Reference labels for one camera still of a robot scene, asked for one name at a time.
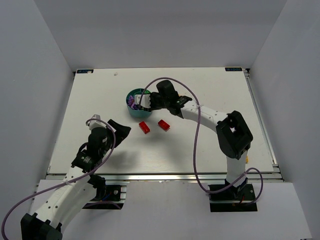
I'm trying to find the purple lego brick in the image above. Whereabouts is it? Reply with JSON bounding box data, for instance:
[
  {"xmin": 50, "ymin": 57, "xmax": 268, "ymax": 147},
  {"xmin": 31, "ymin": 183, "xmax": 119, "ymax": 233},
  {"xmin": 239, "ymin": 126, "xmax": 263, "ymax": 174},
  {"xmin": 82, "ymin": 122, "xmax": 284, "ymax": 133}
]
[{"xmin": 126, "ymin": 95, "xmax": 135, "ymax": 108}]

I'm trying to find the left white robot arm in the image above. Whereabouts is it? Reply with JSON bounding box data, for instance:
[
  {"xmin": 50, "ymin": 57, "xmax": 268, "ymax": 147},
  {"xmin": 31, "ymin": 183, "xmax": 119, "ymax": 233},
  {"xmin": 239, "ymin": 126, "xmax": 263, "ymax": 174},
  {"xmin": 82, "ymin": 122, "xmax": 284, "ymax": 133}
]
[{"xmin": 20, "ymin": 115, "xmax": 131, "ymax": 240}]

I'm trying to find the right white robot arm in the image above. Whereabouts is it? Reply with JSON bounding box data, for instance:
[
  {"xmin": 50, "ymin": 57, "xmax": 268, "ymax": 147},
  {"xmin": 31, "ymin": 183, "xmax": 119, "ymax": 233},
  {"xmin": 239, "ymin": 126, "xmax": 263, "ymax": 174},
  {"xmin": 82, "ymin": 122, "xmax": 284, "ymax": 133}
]
[{"xmin": 135, "ymin": 77, "xmax": 253, "ymax": 194}]

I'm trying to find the right red lego brick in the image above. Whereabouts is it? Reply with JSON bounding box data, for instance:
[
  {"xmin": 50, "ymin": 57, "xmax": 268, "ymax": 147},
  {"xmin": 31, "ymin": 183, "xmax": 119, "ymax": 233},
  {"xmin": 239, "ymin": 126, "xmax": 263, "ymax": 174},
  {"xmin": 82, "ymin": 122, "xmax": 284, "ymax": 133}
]
[{"xmin": 158, "ymin": 119, "xmax": 171, "ymax": 131}]

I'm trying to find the red lego brick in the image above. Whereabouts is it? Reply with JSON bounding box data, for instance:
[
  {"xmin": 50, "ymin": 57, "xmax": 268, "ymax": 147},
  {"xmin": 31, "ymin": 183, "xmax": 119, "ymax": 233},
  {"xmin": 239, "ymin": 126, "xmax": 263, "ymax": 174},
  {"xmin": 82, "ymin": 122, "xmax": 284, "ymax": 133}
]
[
  {"xmin": 158, "ymin": 119, "xmax": 171, "ymax": 131},
  {"xmin": 138, "ymin": 121, "xmax": 151, "ymax": 134}
]

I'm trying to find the teal round divided container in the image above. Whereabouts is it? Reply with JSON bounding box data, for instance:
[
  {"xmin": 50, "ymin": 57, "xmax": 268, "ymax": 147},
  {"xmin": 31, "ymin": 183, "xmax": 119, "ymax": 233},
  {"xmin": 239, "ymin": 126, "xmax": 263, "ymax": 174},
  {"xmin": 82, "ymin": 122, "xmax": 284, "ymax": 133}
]
[{"xmin": 126, "ymin": 88, "xmax": 152, "ymax": 119}]

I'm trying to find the left red lego brick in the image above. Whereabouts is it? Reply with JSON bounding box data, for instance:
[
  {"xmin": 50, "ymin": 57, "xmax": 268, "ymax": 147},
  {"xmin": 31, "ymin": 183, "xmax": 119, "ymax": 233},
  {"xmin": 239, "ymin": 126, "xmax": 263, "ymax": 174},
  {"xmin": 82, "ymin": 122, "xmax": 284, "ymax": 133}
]
[{"xmin": 138, "ymin": 121, "xmax": 151, "ymax": 134}]

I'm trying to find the right blue corner label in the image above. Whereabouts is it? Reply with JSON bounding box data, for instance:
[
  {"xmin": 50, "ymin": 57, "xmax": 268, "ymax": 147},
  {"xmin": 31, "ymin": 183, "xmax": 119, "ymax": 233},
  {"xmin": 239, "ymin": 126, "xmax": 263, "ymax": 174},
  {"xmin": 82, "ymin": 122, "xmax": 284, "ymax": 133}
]
[{"xmin": 224, "ymin": 67, "xmax": 243, "ymax": 72}]

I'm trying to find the blue corner label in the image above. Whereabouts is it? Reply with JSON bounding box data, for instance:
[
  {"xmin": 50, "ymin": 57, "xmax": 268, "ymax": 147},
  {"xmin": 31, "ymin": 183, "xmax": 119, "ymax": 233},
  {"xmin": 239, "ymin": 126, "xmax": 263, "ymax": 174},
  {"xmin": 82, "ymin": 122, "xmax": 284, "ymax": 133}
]
[
  {"xmin": 224, "ymin": 67, "xmax": 243, "ymax": 72},
  {"xmin": 76, "ymin": 69, "xmax": 94, "ymax": 74}
]

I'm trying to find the left blue corner label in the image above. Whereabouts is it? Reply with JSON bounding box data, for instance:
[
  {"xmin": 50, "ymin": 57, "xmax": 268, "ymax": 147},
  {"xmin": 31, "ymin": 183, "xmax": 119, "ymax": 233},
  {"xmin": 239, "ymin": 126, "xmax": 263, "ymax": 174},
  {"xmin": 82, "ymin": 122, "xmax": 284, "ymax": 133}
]
[{"xmin": 76, "ymin": 69, "xmax": 94, "ymax": 74}]

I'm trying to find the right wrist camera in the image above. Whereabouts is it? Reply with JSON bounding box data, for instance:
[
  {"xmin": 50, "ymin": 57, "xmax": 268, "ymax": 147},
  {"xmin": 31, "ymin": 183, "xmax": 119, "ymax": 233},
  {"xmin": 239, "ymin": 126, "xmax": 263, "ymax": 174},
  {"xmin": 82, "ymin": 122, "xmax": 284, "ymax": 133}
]
[{"xmin": 134, "ymin": 93, "xmax": 151, "ymax": 112}]

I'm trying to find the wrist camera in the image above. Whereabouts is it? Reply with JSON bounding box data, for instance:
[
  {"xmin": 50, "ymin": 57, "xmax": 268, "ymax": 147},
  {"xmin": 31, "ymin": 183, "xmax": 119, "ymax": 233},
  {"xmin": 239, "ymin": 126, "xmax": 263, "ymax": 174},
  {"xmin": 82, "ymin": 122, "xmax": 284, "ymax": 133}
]
[
  {"xmin": 134, "ymin": 93, "xmax": 151, "ymax": 112},
  {"xmin": 85, "ymin": 114, "xmax": 102, "ymax": 131}
]

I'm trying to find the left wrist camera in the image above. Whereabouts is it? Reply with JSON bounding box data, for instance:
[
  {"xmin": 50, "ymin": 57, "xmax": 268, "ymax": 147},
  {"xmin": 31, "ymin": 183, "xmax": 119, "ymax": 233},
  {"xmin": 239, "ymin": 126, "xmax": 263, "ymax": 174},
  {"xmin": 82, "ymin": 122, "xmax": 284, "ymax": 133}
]
[{"xmin": 85, "ymin": 114, "xmax": 102, "ymax": 131}]

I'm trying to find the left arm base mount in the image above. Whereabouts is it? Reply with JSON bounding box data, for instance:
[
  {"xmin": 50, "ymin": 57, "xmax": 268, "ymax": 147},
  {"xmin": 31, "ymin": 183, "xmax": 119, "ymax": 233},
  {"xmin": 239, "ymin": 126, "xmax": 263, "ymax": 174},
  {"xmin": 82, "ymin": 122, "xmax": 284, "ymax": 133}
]
[{"xmin": 83, "ymin": 184, "xmax": 127, "ymax": 210}]

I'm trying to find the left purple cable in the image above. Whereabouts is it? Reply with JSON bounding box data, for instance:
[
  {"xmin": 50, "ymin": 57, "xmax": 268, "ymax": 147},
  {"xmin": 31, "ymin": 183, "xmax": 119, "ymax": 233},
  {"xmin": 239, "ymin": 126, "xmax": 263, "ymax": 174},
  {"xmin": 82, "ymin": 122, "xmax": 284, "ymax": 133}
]
[{"xmin": 0, "ymin": 118, "xmax": 122, "ymax": 240}]

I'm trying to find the purple cable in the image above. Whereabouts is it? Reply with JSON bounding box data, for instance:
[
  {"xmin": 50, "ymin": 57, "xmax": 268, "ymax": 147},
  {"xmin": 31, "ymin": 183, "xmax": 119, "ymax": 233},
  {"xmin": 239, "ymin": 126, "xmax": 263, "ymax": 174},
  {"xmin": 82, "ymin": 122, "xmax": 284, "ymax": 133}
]
[
  {"xmin": 139, "ymin": 77, "xmax": 264, "ymax": 207},
  {"xmin": 0, "ymin": 118, "xmax": 122, "ymax": 240}
]

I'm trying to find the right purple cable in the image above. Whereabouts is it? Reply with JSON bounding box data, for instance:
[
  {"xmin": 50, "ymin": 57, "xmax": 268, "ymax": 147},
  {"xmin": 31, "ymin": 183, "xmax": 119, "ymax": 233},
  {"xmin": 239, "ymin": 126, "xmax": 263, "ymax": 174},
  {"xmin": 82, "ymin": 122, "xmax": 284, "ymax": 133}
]
[{"xmin": 139, "ymin": 77, "xmax": 264, "ymax": 207}]

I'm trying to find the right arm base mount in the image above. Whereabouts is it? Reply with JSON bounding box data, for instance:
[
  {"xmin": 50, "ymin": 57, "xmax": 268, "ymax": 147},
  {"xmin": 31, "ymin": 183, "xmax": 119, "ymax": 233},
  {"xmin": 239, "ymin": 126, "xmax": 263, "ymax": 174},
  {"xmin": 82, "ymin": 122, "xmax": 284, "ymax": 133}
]
[{"xmin": 209, "ymin": 184, "xmax": 258, "ymax": 213}]

